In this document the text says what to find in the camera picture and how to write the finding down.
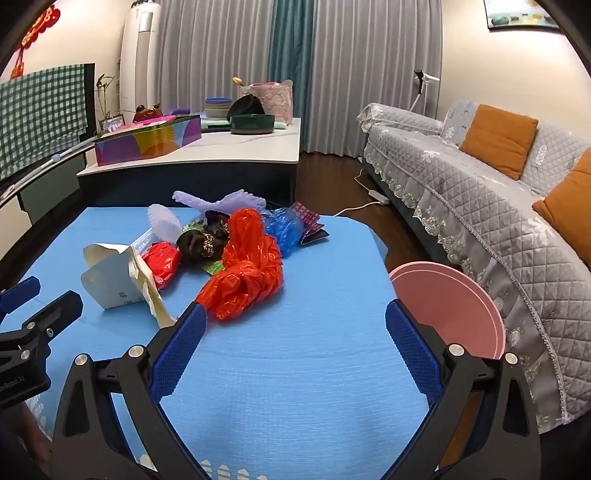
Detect orange cushion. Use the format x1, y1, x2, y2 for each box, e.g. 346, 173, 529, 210
459, 104, 539, 180
532, 149, 591, 266

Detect pink lace basket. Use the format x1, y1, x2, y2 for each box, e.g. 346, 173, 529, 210
240, 79, 294, 125

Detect white standing air conditioner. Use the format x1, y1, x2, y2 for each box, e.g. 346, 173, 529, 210
119, 1, 161, 125

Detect green panda snack wrapper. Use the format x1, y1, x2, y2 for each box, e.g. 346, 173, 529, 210
182, 219, 223, 275

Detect brown hair scrunchie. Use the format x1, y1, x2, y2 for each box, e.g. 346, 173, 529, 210
176, 227, 229, 265

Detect colourful gift box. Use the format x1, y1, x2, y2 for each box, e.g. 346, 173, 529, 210
95, 114, 201, 166

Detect black hair band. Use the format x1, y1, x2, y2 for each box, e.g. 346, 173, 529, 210
204, 210, 229, 232

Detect white power cable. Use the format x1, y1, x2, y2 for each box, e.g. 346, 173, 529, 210
332, 168, 385, 218

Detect pink plastic trash bin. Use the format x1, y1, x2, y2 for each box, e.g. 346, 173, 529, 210
390, 261, 506, 359

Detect white marble coffee table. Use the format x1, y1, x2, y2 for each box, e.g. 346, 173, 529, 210
77, 118, 301, 207

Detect stacked coloured bowls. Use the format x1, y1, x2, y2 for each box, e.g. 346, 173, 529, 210
204, 97, 232, 119

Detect white power strip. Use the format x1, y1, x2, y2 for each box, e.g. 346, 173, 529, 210
368, 190, 390, 205

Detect small red plastic bag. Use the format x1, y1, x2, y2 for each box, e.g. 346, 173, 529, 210
142, 242, 181, 290

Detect grey curtain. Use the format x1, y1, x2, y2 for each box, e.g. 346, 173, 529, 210
158, 1, 443, 157

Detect large red plastic bag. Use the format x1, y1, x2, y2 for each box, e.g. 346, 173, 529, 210
195, 208, 283, 322

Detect far orange cushion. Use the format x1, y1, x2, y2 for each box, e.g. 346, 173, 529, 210
459, 104, 539, 180

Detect near orange cushion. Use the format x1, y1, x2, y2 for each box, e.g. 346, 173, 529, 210
532, 149, 591, 266

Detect white paper carton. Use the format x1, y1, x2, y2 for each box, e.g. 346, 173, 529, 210
80, 243, 176, 328

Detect blue plastic bag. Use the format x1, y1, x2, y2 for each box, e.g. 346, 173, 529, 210
262, 208, 304, 258

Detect dark green handbag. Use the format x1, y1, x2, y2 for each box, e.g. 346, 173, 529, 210
226, 94, 274, 135

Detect television with checkered cloth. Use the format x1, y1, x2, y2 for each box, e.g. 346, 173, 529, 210
1, 63, 97, 180

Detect white foam fruit net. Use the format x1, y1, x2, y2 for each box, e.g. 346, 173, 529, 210
147, 204, 183, 244

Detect clear plastic zip bag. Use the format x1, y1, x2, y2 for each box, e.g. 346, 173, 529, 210
130, 228, 157, 254

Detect mint green roll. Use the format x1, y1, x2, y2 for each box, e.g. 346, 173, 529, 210
201, 118, 230, 131

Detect pink checkered black packet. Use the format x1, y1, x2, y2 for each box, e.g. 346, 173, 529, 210
290, 202, 329, 246

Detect bamboo plant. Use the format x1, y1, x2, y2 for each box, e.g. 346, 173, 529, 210
95, 74, 115, 119

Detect red wall decoration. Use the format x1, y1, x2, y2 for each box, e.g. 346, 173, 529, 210
9, 5, 61, 80

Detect teal curtain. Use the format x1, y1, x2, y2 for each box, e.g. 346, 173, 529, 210
266, 0, 315, 150

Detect grey quilted sofa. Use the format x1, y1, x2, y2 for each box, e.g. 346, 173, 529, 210
358, 101, 590, 433

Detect small photo frame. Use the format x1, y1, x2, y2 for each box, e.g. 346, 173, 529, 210
99, 114, 125, 133

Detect red teapot ornament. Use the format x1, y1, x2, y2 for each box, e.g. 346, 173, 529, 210
132, 104, 163, 123

